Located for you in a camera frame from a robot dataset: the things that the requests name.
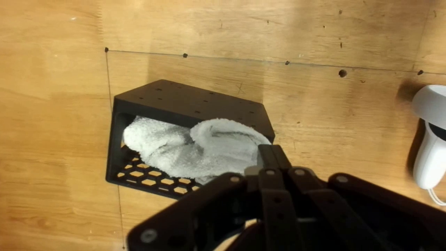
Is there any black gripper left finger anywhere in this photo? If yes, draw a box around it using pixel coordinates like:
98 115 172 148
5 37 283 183
126 144 281 251

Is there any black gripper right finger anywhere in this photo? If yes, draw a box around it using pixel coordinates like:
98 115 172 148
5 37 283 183
274 144 446 251

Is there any white towel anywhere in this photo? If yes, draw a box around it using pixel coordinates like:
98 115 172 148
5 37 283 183
122 116 274 186

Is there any black perforated box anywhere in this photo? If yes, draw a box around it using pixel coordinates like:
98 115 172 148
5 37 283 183
105 79 277 201

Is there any white VR controller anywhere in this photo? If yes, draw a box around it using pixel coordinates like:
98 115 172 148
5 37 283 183
410 84 446 207

